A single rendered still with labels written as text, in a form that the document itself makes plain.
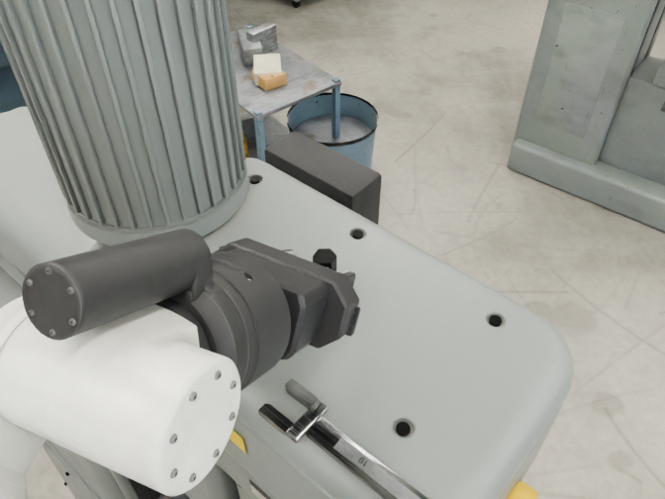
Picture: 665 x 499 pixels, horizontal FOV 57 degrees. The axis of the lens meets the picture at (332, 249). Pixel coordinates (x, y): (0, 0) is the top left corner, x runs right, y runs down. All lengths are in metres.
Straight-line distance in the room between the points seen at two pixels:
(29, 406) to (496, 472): 0.34
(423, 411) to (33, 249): 0.61
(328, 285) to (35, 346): 0.21
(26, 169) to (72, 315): 0.79
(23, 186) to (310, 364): 0.62
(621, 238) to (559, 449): 1.42
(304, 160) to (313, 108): 2.37
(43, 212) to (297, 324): 0.61
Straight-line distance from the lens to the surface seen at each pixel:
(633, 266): 3.59
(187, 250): 0.33
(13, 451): 0.36
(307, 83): 3.05
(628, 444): 2.90
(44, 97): 0.58
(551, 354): 0.57
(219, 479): 0.89
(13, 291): 1.16
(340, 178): 0.98
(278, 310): 0.38
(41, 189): 1.00
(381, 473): 0.48
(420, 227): 3.48
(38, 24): 0.54
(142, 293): 0.30
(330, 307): 0.44
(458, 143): 4.17
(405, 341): 0.55
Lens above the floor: 2.33
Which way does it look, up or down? 45 degrees down
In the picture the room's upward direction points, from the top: straight up
